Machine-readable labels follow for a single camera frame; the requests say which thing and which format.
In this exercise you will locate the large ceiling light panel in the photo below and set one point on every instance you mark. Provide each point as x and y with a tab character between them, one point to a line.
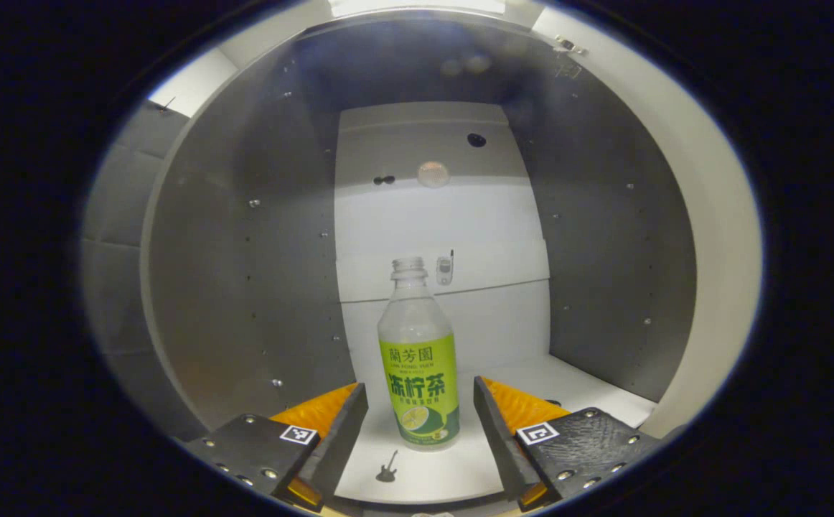
417	6

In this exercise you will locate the pale cabinet shelf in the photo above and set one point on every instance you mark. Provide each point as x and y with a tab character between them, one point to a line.
603	395

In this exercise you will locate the metal door hinge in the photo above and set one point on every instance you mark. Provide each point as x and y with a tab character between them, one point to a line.
571	47

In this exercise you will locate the green label clear bottle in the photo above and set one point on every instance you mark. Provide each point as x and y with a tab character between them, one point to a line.
420	380

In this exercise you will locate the grey cabinet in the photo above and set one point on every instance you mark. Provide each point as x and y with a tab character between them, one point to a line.
245	287

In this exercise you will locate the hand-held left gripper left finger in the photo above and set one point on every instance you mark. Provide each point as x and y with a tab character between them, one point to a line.
338	438

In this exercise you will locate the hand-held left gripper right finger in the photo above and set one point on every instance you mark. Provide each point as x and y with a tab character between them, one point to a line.
499	438

